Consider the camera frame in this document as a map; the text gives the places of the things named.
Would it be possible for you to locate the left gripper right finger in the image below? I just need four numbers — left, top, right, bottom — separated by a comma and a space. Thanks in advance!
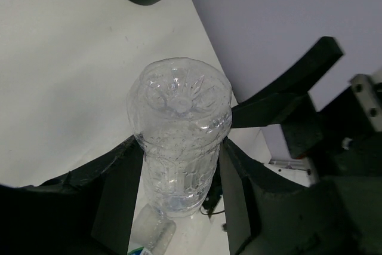
219, 139, 381, 254

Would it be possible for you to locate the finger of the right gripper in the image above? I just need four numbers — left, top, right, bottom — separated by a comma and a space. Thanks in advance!
232, 36, 343, 128

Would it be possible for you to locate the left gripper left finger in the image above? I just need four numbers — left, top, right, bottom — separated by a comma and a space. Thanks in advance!
1, 137, 143, 254

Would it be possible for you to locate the labelled clear bottle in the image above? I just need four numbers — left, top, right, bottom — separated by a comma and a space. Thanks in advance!
127, 204, 177, 255

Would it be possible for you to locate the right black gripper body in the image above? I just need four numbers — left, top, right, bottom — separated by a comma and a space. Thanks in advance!
281, 88, 381, 182

